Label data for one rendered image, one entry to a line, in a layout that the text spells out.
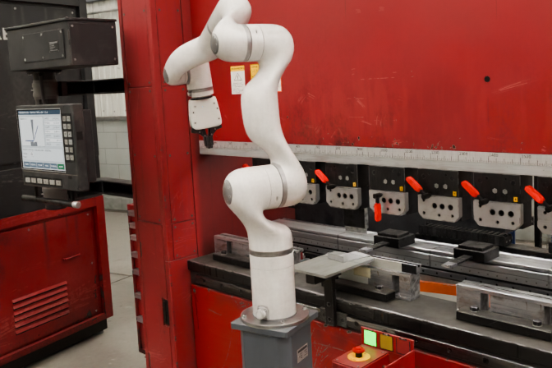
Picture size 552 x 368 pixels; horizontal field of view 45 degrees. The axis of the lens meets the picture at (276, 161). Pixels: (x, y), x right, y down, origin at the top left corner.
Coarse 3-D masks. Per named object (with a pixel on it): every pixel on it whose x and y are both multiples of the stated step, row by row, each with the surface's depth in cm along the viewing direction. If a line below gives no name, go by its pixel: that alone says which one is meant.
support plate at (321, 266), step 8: (320, 256) 244; (296, 264) 235; (304, 264) 234; (312, 264) 234; (320, 264) 233; (328, 264) 233; (336, 264) 232; (344, 264) 231; (352, 264) 231; (360, 264) 233; (304, 272) 227; (312, 272) 225; (320, 272) 224; (328, 272) 224; (336, 272) 224
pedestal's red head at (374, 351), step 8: (368, 328) 215; (392, 336) 208; (368, 352) 210; (376, 352) 210; (384, 352) 210; (392, 352) 209; (408, 352) 201; (336, 360) 206; (344, 360) 206; (368, 360) 205; (376, 360) 206; (384, 360) 209; (400, 360) 198; (408, 360) 201
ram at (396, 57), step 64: (192, 0) 290; (256, 0) 261; (320, 0) 238; (384, 0) 219; (448, 0) 202; (512, 0) 188; (320, 64) 242; (384, 64) 222; (448, 64) 205; (512, 64) 190; (320, 128) 246; (384, 128) 225; (448, 128) 208; (512, 128) 193
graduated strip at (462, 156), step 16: (224, 144) 286; (240, 144) 279; (288, 144) 258; (448, 160) 209; (464, 160) 205; (480, 160) 201; (496, 160) 197; (512, 160) 194; (528, 160) 190; (544, 160) 187
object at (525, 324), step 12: (456, 312) 209; (468, 312) 206; (480, 312) 205; (492, 312) 205; (480, 324) 203; (492, 324) 200; (504, 324) 197; (516, 324) 195; (528, 324) 193; (528, 336) 192; (540, 336) 189
